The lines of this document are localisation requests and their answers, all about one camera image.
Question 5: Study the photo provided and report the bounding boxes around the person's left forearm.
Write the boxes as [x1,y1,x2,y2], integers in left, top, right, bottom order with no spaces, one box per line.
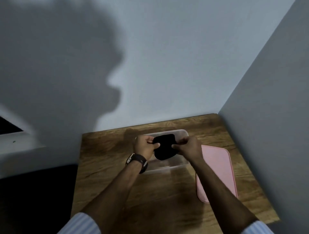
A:
[57,159,145,234]

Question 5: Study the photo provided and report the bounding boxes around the black cloth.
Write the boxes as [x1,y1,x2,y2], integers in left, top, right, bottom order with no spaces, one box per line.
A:
[153,134,180,161]

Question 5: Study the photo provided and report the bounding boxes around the white window frame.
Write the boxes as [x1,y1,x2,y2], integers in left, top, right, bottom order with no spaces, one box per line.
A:
[0,106,47,180]

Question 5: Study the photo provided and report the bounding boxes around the pink container lid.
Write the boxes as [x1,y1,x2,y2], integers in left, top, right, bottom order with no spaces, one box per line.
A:
[196,145,238,205]

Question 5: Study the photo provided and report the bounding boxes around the person's right hand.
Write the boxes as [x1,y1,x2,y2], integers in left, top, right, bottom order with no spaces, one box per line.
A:
[171,136,203,160]

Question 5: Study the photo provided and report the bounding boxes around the clear plastic container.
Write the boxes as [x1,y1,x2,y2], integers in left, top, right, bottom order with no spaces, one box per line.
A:
[135,129,189,173]

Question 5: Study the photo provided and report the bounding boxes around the person's right forearm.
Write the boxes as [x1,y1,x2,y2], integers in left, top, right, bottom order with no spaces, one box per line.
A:
[191,156,274,234]

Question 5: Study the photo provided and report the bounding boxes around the wooden table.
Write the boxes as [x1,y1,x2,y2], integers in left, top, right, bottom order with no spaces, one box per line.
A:
[70,113,280,234]

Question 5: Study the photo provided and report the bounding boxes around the person's left hand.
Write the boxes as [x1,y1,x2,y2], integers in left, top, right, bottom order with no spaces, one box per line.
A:
[133,135,161,156]

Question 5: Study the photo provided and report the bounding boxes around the dark brown wristwatch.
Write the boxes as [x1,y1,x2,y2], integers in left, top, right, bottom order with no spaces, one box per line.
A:
[125,153,148,174]

